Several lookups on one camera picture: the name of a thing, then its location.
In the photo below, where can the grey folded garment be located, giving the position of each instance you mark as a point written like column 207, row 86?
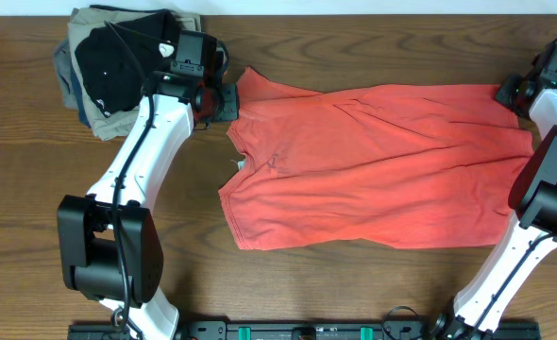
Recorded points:
column 66, row 76

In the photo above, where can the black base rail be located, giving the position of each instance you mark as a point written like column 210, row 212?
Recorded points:
column 219, row 330

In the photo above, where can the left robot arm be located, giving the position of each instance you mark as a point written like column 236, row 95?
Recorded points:
column 110, row 250

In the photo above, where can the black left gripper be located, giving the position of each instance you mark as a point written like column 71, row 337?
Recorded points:
column 231, row 97

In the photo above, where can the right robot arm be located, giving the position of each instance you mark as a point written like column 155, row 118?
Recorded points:
column 532, row 230

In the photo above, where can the black folded shirt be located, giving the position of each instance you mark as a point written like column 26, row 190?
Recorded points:
column 114, row 61

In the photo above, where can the red printed t-shirt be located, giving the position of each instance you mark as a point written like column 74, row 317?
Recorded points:
column 409, row 167

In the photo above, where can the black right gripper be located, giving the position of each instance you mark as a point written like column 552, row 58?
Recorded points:
column 504, row 93

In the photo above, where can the khaki folded garment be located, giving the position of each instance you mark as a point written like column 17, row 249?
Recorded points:
column 82, row 22

